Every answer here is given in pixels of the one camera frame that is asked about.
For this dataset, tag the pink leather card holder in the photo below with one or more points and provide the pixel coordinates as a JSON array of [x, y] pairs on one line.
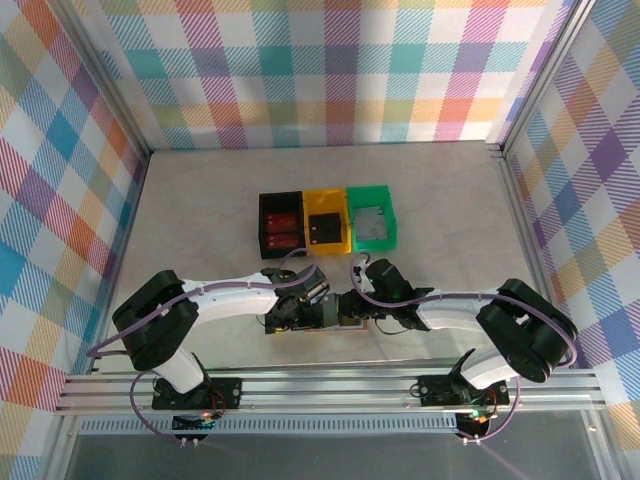
[[352, 327]]

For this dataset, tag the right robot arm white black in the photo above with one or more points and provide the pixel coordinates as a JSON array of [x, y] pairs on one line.
[[450, 312]]

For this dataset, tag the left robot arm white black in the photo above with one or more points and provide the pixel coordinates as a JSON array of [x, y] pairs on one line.
[[235, 300]]

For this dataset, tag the silver credit card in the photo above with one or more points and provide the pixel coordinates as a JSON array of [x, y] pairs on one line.
[[371, 222]]

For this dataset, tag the red credit card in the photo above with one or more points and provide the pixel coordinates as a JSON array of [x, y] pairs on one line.
[[282, 241], [281, 222]]

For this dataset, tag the green plastic bin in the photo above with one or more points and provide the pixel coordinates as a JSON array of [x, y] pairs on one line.
[[370, 195]]

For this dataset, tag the yellow plastic bin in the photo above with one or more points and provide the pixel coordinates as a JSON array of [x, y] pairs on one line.
[[324, 200]]

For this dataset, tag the black plastic bin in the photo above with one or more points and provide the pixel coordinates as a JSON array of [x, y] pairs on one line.
[[281, 202]]

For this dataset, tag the grey metal panel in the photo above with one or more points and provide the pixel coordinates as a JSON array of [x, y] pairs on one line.
[[325, 457]]

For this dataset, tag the circuit board with lights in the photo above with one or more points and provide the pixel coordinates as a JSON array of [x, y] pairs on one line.
[[192, 424], [475, 422]]

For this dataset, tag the plaid cloth backdrop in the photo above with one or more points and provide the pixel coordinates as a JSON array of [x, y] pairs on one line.
[[320, 75], [600, 200], [40, 200]]

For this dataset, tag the aluminium mounting rail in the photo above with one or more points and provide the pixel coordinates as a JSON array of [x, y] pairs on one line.
[[325, 390]]

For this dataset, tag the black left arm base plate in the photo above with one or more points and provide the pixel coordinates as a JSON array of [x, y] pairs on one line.
[[227, 387]]

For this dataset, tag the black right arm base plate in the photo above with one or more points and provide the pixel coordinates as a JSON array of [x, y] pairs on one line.
[[435, 387]]

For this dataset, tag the aluminium table side rail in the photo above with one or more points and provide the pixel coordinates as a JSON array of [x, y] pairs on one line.
[[511, 200], [135, 200]]

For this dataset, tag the aluminium frame post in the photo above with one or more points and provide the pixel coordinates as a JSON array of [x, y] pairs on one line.
[[100, 75], [550, 70]]

